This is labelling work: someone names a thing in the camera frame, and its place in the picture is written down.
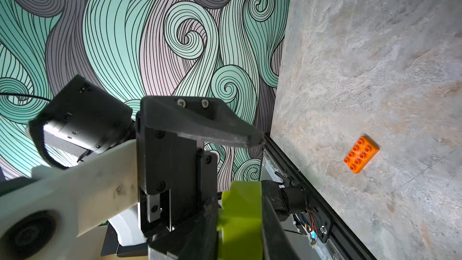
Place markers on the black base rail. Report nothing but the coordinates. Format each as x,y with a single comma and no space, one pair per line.
293,195

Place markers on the small lime brick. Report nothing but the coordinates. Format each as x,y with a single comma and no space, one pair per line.
240,222

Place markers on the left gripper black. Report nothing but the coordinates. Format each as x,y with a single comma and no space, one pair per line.
175,175

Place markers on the orange 2x4 brick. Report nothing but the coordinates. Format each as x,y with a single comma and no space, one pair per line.
362,152

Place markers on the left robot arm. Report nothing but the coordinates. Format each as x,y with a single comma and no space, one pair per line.
102,159

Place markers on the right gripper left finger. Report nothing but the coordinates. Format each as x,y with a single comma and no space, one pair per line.
196,239

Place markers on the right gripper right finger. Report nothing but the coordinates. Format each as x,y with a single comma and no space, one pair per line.
276,245

